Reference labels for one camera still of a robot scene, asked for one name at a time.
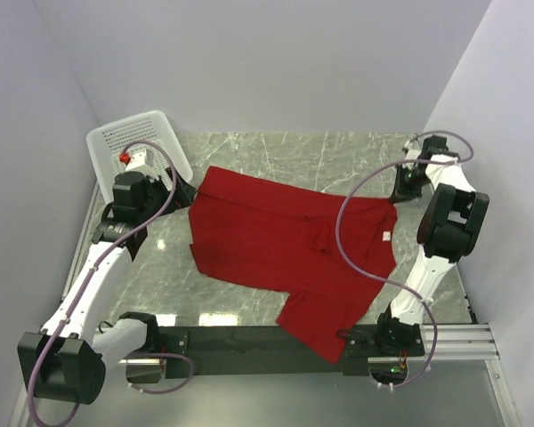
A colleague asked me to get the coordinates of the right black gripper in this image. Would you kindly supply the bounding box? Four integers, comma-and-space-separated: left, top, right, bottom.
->
390, 163, 432, 204

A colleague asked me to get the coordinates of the red t shirt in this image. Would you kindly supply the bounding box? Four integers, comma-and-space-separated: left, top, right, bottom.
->
189, 166, 397, 362

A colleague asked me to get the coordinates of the white plastic perforated basket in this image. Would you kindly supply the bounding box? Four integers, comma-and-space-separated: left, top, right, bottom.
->
85, 109, 194, 192

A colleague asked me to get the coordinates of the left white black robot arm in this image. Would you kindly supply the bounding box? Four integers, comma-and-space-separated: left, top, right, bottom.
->
18, 167, 195, 405

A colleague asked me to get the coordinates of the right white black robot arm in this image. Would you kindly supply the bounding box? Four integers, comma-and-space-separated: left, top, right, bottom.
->
372, 131, 490, 356

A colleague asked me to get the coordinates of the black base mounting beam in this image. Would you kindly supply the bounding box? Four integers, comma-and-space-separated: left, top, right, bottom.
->
159, 325, 425, 376

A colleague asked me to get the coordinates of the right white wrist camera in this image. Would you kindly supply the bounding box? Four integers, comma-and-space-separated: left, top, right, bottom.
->
402, 138, 422, 169

